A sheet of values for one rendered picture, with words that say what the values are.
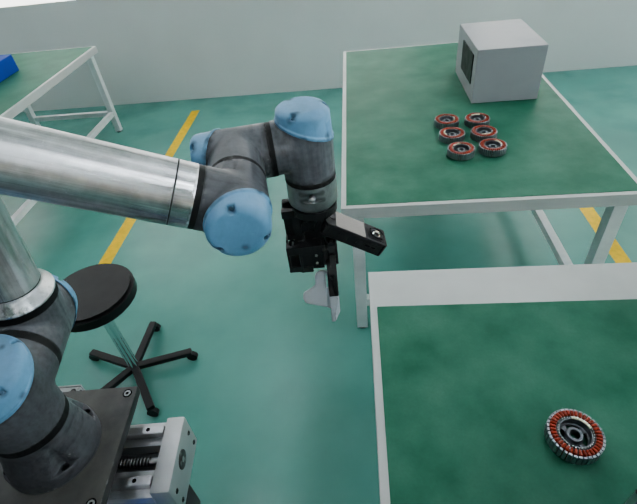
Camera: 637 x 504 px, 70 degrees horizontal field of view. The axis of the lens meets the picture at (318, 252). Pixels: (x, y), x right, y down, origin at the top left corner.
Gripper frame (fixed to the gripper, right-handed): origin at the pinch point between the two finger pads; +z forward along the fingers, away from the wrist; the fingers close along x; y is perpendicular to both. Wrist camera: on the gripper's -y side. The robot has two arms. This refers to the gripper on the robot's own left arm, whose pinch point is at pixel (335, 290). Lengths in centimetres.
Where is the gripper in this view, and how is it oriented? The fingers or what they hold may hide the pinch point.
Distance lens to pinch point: 83.1
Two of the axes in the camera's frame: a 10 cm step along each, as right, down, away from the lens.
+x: 0.3, 6.5, -7.6
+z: 0.9, 7.6, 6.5
